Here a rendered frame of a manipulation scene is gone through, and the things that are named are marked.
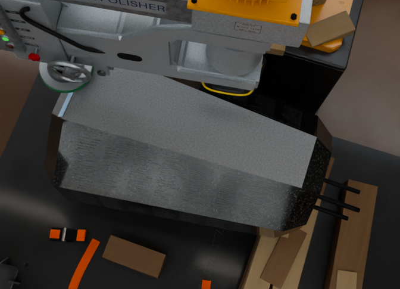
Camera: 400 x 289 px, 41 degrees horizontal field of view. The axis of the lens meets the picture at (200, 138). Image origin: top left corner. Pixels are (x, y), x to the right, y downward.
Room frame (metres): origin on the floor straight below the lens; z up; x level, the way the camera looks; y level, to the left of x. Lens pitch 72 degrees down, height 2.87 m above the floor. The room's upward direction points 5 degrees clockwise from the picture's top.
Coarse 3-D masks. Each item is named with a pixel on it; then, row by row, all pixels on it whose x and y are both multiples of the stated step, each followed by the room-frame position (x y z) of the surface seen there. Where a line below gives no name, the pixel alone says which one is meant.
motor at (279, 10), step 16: (192, 0) 0.72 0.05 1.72; (208, 0) 0.73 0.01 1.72; (224, 0) 0.73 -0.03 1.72; (240, 0) 0.73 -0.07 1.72; (256, 0) 0.74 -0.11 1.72; (272, 0) 0.66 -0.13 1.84; (288, 0) 0.75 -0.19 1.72; (240, 16) 0.69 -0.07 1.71; (256, 16) 0.69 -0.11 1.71; (272, 16) 0.70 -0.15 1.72; (288, 16) 0.70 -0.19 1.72
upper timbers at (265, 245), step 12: (312, 216) 0.48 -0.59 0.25; (312, 228) 0.42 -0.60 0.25; (264, 240) 0.34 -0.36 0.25; (276, 240) 0.35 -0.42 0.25; (264, 252) 0.29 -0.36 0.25; (300, 252) 0.30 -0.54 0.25; (252, 264) 0.23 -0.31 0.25; (264, 264) 0.23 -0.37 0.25; (300, 264) 0.25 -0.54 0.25; (252, 276) 0.17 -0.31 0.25; (288, 276) 0.18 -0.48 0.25; (300, 276) 0.19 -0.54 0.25; (252, 288) 0.11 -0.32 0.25; (264, 288) 0.12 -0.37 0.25; (276, 288) 0.12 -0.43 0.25; (288, 288) 0.13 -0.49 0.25
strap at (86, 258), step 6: (96, 240) 0.29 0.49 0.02; (90, 246) 0.26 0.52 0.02; (96, 246) 0.26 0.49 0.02; (90, 252) 0.23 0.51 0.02; (84, 258) 0.19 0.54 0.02; (90, 258) 0.20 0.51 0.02; (84, 264) 0.16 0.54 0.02; (78, 270) 0.13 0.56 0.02; (84, 270) 0.13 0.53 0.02; (78, 276) 0.10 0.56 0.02; (72, 282) 0.07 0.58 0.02; (78, 282) 0.07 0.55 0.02; (204, 282) 0.13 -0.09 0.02; (210, 282) 0.13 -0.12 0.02; (72, 288) 0.04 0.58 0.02; (204, 288) 0.10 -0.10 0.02
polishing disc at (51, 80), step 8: (40, 64) 0.88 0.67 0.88; (80, 64) 0.90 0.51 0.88; (40, 72) 0.85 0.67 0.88; (48, 72) 0.85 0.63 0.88; (48, 80) 0.81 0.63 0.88; (56, 80) 0.82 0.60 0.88; (64, 80) 0.82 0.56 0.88; (56, 88) 0.78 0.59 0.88; (64, 88) 0.79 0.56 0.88; (72, 88) 0.79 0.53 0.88
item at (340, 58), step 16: (352, 16) 1.33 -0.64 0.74; (288, 48) 1.13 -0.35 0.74; (304, 48) 1.14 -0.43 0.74; (272, 64) 1.13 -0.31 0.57; (288, 64) 1.11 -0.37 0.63; (304, 64) 1.09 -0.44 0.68; (320, 64) 1.08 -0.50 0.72; (336, 64) 1.08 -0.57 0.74; (272, 80) 1.12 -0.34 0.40; (288, 80) 1.11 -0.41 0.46; (304, 80) 1.09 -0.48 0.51; (320, 80) 1.07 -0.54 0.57; (336, 80) 1.06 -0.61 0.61; (288, 96) 1.10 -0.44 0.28; (304, 96) 1.08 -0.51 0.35; (320, 96) 1.06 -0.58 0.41
